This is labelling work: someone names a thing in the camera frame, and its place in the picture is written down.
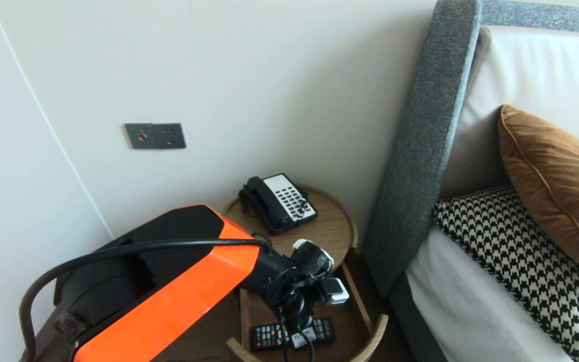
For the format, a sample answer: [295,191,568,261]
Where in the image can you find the round wooden bedside table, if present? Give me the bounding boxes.
[227,261,389,362]

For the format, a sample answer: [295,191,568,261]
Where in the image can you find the orange velvet cushion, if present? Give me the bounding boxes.
[498,104,579,281]

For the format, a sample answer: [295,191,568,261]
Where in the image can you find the black and white desk telephone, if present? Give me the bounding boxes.
[239,173,319,235]

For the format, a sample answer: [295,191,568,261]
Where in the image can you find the black white houndstooth cushion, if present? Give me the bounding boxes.
[433,184,579,362]

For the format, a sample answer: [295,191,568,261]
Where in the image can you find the dark grey wall switch panel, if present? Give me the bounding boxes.
[124,123,186,150]

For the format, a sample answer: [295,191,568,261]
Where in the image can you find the white bed sheet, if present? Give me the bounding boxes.
[404,226,576,362]

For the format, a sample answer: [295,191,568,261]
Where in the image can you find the white padded headboard cushion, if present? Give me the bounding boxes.
[440,26,579,199]

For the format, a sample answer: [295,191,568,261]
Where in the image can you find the black remote control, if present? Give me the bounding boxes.
[249,318,336,351]

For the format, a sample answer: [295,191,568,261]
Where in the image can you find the black telephone handset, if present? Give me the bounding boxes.
[243,176,295,233]

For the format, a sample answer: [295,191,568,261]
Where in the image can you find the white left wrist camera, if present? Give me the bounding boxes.
[321,278,350,306]

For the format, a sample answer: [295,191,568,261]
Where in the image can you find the grey upholstered headboard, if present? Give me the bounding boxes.
[362,0,579,362]

